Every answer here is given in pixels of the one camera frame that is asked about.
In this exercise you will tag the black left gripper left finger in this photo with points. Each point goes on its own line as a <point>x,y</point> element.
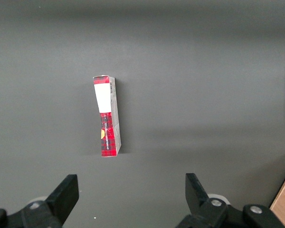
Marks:
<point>59,202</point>

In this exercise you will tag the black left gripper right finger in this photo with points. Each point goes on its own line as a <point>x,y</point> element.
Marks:
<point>199,206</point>

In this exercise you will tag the red plaid cardboard box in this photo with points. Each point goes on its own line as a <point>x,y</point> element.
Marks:
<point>108,133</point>

